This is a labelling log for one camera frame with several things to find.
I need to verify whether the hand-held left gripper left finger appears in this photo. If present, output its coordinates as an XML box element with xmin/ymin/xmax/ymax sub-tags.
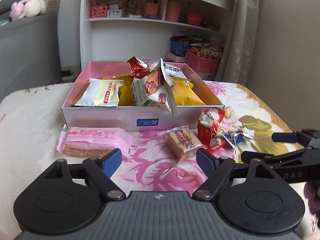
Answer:
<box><xmin>32</xmin><ymin>149</ymin><xmax>124</xmax><ymax>202</ymax></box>

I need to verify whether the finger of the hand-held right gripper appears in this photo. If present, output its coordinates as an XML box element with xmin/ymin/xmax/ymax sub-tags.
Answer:
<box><xmin>241</xmin><ymin>147</ymin><xmax>312</xmax><ymax>166</ymax></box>
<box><xmin>271</xmin><ymin>128</ymin><xmax>320</xmax><ymax>148</ymax></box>

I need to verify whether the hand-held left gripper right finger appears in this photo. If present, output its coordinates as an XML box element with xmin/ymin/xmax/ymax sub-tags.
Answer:
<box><xmin>192</xmin><ymin>148</ymin><xmax>285</xmax><ymax>200</ymax></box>

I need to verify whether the small brown square packet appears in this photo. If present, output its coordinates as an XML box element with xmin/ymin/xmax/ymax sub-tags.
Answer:
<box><xmin>157</xmin><ymin>126</ymin><xmax>203</xmax><ymax>164</ymax></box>

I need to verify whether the blue white small packet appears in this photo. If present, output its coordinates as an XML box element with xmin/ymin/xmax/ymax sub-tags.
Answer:
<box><xmin>221</xmin><ymin>129</ymin><xmax>254</xmax><ymax>148</ymax></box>

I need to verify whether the pink cardboard box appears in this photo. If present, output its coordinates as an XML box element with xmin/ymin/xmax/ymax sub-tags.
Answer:
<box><xmin>61</xmin><ymin>60</ymin><xmax>225</xmax><ymax>132</ymax></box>

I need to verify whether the white yellow snack packet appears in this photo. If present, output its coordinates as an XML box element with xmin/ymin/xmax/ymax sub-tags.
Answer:
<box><xmin>74</xmin><ymin>79</ymin><xmax>124</xmax><ymax>107</ymax></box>

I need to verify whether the gold snack bar packet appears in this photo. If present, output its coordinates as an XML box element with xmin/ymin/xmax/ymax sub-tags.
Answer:
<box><xmin>71</xmin><ymin>81</ymin><xmax>90</xmax><ymax>106</ymax></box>

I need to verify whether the red snack packet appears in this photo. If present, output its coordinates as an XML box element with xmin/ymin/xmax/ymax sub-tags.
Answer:
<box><xmin>127</xmin><ymin>56</ymin><xmax>151</xmax><ymax>79</ymax></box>
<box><xmin>197</xmin><ymin>107</ymin><xmax>227</xmax><ymax>154</ymax></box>

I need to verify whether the white black-lettered nut packet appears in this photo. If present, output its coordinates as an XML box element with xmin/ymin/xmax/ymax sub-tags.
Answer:
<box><xmin>164</xmin><ymin>64</ymin><xmax>183</xmax><ymax>79</ymax></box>

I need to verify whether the person's right hand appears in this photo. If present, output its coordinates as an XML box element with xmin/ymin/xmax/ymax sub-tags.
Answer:
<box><xmin>304</xmin><ymin>180</ymin><xmax>320</xmax><ymax>215</ymax></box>

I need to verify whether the pink cracker packet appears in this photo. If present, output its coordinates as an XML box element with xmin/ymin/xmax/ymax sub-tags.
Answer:
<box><xmin>56</xmin><ymin>127</ymin><xmax>133</xmax><ymax>158</ymax></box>

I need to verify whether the black power adapter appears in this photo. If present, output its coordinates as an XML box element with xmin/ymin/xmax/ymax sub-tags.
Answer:
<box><xmin>61</xmin><ymin>69</ymin><xmax>75</xmax><ymax>83</ymax></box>

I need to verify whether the large pink basket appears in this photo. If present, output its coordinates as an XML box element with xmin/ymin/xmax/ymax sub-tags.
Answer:
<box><xmin>185</xmin><ymin>49</ymin><xmax>221</xmax><ymax>73</ymax></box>

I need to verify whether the blue storage box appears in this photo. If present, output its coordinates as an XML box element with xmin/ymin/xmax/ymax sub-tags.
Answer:
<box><xmin>170</xmin><ymin>40</ymin><xmax>192</xmax><ymax>57</ymax></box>

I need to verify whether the white lace curtain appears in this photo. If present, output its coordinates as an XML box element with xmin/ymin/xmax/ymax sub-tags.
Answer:
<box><xmin>216</xmin><ymin>0</ymin><xmax>265</xmax><ymax>83</ymax></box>

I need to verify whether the white bookshelf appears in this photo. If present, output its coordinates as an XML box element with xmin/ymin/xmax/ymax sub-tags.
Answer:
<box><xmin>79</xmin><ymin>0</ymin><xmax>237</xmax><ymax>80</ymax></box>

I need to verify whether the small red basket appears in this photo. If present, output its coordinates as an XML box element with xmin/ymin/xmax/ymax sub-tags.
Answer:
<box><xmin>185</xmin><ymin>13</ymin><xmax>202</xmax><ymax>26</ymax></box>

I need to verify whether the grey sofa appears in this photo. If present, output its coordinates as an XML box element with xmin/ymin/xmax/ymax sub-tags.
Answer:
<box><xmin>0</xmin><ymin>0</ymin><xmax>62</xmax><ymax>100</ymax></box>

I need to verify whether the small pink basket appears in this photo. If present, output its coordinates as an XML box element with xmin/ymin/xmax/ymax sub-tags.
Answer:
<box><xmin>91</xmin><ymin>5</ymin><xmax>108</xmax><ymax>18</ymax></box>

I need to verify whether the pink cup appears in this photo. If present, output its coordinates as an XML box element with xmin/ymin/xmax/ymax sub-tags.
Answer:
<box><xmin>165</xmin><ymin>1</ymin><xmax>181</xmax><ymax>22</ymax></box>

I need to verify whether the clear jar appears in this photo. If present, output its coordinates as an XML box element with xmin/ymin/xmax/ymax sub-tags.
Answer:
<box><xmin>126</xmin><ymin>0</ymin><xmax>138</xmax><ymax>16</ymax></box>

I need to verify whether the pink pen holder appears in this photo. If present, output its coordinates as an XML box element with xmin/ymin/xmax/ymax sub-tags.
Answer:
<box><xmin>143</xmin><ymin>2</ymin><xmax>160</xmax><ymax>18</ymax></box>

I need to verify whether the pink white plush toy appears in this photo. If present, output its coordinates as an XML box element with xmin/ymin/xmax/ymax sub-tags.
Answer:
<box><xmin>10</xmin><ymin>0</ymin><xmax>47</xmax><ymax>20</ymax></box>

